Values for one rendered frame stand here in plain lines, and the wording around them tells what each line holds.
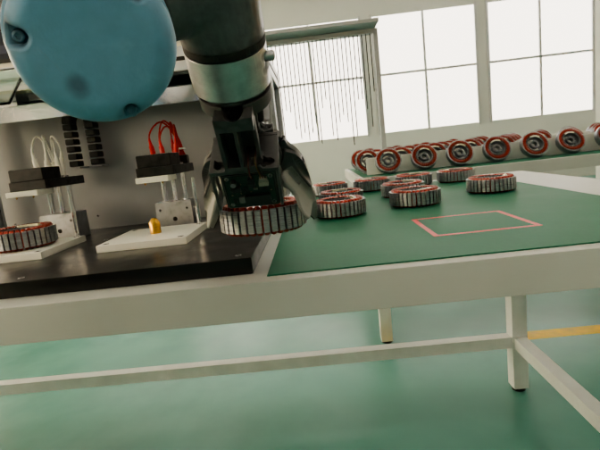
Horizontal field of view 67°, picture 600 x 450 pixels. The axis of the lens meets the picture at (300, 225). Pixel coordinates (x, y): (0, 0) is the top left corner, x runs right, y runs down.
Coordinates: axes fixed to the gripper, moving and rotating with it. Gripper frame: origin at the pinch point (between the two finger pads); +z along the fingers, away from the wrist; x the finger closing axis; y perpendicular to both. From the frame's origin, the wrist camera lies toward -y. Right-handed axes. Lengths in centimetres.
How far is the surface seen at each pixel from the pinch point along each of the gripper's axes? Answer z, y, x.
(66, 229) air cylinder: 22, -24, -44
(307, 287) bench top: 2.8, 10.0, 5.0
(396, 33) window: 261, -625, 156
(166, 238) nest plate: 10.6, -7.7, -17.4
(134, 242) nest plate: 10.6, -7.7, -22.7
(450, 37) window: 272, -616, 235
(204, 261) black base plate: 3.0, 4.1, -8.2
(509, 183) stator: 30, -34, 52
